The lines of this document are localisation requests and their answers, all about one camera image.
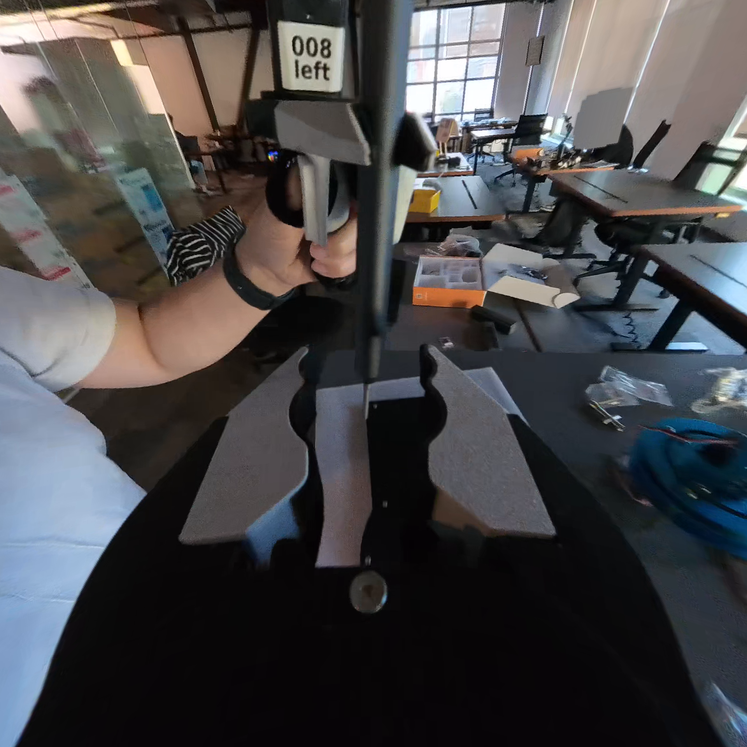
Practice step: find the person's left forearm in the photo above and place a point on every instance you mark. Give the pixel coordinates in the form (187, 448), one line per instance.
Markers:
(175, 338)

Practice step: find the white shirt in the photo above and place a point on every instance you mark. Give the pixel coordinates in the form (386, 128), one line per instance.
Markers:
(52, 525)

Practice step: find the wood-edged office desk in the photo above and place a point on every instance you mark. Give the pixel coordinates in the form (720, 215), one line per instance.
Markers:
(461, 201)
(694, 274)
(630, 195)

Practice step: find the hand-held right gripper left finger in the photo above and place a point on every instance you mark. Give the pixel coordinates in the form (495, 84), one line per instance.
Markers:
(257, 455)

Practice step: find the black office chair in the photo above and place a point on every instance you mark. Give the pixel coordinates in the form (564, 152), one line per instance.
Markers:
(636, 227)
(530, 131)

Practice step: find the black wristband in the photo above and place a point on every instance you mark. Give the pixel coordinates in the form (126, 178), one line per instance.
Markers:
(251, 286)

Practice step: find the yellow box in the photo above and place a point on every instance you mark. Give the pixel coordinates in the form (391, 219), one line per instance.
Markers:
(425, 201)

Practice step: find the small black case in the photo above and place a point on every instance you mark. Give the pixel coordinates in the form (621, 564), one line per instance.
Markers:
(493, 320)

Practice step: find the white foam mat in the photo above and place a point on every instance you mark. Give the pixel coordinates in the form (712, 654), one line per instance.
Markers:
(341, 467)

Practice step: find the orange parts box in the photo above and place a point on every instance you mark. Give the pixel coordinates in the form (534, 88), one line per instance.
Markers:
(446, 286)

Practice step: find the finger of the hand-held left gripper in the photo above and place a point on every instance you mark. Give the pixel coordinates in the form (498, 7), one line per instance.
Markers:
(415, 143)
(321, 131)

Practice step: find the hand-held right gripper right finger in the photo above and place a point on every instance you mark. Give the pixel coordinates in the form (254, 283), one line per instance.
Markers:
(484, 467)

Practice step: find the striped black white cloth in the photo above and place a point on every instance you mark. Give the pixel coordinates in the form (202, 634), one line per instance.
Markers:
(201, 245)

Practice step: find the blue toy robot arm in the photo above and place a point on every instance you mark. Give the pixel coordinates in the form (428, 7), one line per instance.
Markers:
(694, 484)

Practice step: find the large clear plastic bag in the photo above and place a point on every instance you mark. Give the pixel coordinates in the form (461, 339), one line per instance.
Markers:
(721, 394)

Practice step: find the person's left hand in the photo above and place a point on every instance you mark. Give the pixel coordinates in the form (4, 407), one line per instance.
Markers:
(280, 257)

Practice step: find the small clear plastic bag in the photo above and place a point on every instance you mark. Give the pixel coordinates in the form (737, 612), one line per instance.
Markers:
(642, 388)
(607, 394)

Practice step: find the white box lid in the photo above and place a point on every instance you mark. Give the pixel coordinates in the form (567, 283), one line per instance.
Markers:
(525, 280)

